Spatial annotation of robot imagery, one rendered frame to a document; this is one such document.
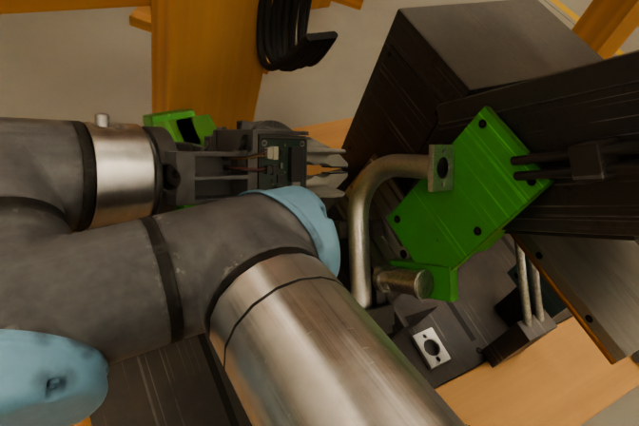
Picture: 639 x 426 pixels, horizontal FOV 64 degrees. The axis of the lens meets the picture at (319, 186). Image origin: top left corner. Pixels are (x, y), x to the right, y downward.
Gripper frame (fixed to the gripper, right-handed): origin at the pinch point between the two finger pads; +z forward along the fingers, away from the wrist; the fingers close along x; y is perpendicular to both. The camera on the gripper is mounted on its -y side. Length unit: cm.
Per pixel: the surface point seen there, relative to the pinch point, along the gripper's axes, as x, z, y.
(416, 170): -0.4, 14.5, -1.1
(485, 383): -33.2, 34.0, -2.5
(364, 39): 63, 173, -175
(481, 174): -0.5, 18.0, 5.6
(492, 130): 4.5, 18.0, 6.7
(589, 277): -13.6, 33.8, 11.6
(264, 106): 20, 97, -162
